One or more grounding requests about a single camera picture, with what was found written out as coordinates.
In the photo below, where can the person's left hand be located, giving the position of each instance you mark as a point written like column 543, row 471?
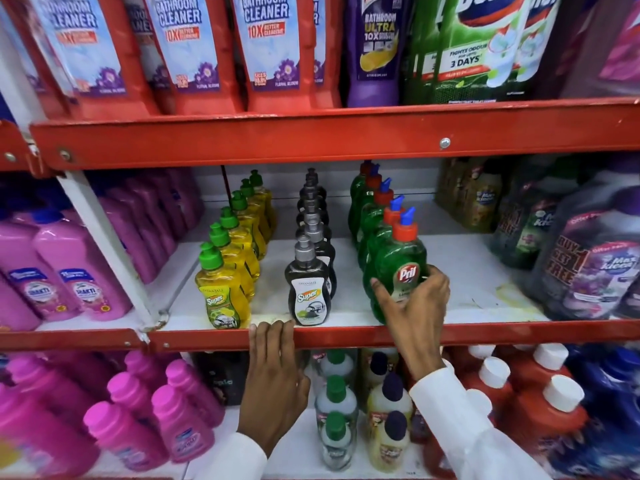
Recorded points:
column 272, row 389

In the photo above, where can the person's right hand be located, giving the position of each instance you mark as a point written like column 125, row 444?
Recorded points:
column 415, row 327

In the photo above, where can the person's right thumb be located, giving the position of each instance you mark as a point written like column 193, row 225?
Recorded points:
column 384, row 299

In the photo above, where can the person's left fingers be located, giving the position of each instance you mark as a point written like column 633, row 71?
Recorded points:
column 272, row 339

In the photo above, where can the green dish soap bottle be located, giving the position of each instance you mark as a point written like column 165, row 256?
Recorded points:
column 356, row 187
column 385, row 234
column 362, row 197
column 372, row 214
column 402, row 264

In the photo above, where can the person's right forearm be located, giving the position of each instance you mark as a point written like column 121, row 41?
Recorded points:
column 465, row 429

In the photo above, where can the black bottle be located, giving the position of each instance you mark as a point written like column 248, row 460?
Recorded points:
column 225, row 377

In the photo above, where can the row of black dish soap bottles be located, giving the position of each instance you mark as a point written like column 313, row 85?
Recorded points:
column 310, row 284

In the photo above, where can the green-capped clear bottle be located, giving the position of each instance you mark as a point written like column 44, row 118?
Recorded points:
column 336, row 367
column 336, row 402
column 336, row 442

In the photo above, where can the navy-capped yellow bottle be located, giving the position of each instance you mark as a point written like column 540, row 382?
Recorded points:
column 392, row 399
column 376, row 369
column 392, row 442

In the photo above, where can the row of yellow dish soap bottles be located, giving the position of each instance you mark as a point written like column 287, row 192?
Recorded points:
column 227, row 274

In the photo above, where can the white shelf board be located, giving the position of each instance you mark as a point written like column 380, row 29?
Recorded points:
column 475, row 279

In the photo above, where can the group of olive brown bottles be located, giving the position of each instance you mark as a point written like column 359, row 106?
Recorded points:
column 470, row 194

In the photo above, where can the dark green floor cleaner bottle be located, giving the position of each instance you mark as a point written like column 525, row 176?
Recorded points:
column 527, row 217

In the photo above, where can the group of pink-capped pink bottles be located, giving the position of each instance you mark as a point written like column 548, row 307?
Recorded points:
column 115, row 409

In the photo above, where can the group of white-capped red bottles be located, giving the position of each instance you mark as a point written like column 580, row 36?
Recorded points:
column 530, row 399

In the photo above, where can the red metal shelf rack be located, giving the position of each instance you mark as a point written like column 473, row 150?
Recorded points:
column 320, row 132

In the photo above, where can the large purple floor cleaner bottle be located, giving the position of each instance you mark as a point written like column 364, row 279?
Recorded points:
column 590, row 254

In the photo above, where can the group of blue-capped pink bottles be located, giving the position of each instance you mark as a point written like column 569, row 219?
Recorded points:
column 75, row 259

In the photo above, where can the group of blue cleaner bottles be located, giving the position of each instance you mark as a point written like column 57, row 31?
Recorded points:
column 607, row 409

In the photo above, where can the purple bathroom cleaner bottle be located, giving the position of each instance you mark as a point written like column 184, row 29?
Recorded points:
column 377, row 49

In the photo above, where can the green toilet cleaner pack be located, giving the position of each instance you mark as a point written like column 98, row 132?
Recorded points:
column 470, row 49

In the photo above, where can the row of red cleaner bottles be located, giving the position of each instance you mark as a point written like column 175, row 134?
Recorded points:
column 190, row 49

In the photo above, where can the pink cleaner pack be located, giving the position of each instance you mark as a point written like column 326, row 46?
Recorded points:
column 607, row 44

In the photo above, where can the white rack upright post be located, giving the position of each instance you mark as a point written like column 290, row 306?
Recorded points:
column 100, row 229

